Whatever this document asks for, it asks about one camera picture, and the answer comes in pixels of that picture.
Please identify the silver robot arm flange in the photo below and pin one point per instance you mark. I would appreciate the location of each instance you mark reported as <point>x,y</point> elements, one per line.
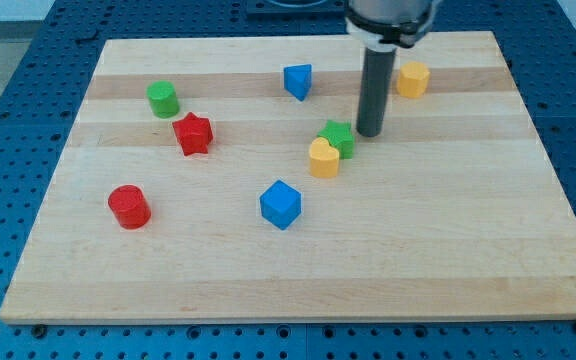
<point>385,25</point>

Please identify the blue cube block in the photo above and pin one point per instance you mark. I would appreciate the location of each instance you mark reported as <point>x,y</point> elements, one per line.
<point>280,204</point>

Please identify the yellow heart block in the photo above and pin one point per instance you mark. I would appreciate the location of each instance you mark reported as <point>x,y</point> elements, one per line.
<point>323,159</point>

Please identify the green star block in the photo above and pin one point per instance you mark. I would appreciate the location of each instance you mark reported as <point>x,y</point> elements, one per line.
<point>340,136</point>

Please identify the red cylinder block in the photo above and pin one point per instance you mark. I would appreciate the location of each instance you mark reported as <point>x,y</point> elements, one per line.
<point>129,206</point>

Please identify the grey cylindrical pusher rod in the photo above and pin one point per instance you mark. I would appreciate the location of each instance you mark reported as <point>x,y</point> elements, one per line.
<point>375,88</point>

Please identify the wooden board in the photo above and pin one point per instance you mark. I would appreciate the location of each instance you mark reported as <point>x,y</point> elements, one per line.
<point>453,213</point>

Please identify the blue triangle block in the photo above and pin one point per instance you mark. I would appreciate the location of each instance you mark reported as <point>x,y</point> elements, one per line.
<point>298,80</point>

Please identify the yellow hexagon block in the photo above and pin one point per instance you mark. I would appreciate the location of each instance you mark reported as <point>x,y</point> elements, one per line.
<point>413,79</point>

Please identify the red star block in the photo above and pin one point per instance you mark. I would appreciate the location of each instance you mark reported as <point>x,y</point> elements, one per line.
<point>193,134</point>

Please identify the green cylinder block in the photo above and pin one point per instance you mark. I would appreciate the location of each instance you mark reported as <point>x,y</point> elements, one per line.
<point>163,99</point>

